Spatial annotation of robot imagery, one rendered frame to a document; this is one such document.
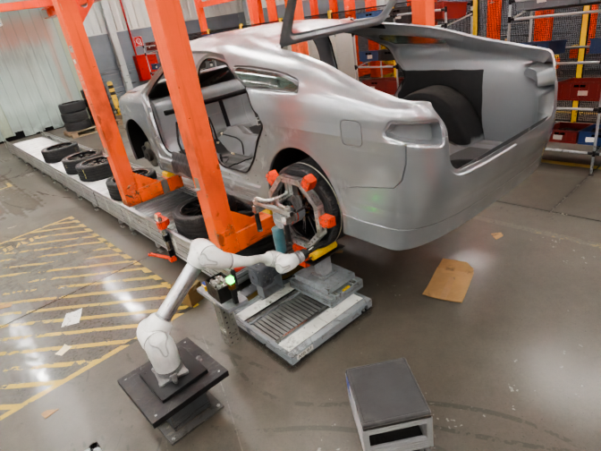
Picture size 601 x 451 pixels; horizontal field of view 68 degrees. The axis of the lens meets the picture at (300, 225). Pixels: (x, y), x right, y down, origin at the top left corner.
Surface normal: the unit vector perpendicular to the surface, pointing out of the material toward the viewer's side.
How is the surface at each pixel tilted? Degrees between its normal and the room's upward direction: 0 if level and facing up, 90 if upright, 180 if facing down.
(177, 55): 90
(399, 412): 0
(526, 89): 90
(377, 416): 0
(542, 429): 0
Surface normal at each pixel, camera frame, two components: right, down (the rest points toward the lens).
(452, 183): 0.45, 0.33
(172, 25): 0.65, 0.24
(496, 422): -0.15, -0.89
